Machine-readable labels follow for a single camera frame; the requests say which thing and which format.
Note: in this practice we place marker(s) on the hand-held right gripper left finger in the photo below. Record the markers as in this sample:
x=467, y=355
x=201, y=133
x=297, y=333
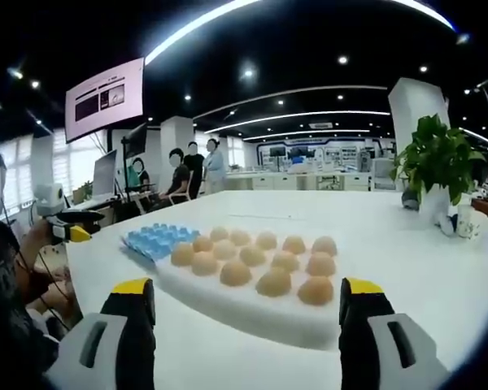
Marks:
x=134, y=333

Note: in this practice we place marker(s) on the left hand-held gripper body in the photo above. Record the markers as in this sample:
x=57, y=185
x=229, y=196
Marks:
x=49, y=199

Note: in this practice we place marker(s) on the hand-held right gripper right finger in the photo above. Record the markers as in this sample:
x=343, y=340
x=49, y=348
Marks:
x=358, y=337

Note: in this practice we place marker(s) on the blue egg tray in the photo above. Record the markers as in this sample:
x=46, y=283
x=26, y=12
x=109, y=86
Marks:
x=158, y=239

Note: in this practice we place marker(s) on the group of brown eggs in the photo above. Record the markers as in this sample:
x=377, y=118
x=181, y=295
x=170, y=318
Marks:
x=236, y=273

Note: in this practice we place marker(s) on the person's left hand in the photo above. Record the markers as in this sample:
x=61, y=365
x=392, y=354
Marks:
x=38, y=239

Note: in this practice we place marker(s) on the grey desk monitor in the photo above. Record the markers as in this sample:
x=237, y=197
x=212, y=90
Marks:
x=105, y=174

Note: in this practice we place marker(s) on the black monitor on stand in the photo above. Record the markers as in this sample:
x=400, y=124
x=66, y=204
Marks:
x=136, y=142

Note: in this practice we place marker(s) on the white chair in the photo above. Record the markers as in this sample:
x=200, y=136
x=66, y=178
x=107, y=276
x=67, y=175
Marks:
x=181, y=198

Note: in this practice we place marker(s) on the person's dark clothing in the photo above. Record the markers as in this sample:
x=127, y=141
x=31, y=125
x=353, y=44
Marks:
x=8, y=325

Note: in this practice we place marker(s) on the white foam pad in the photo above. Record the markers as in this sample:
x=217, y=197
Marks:
x=248, y=319

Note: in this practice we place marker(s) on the large hanging display screen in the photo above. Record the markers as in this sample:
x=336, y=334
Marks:
x=105, y=97

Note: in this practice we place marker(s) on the white table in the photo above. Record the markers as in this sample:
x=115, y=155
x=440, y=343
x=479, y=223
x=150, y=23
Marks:
x=349, y=215

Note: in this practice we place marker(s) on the grey round object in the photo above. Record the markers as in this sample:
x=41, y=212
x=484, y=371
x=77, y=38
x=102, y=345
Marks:
x=410, y=199

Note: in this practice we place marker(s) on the white plant pot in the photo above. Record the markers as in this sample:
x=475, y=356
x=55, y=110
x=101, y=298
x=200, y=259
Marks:
x=435, y=207

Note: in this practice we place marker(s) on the white printed cup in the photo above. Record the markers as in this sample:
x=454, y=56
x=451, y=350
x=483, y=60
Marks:
x=469, y=223

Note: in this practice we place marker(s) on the green potted plant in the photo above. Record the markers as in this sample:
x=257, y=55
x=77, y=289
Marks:
x=435, y=154

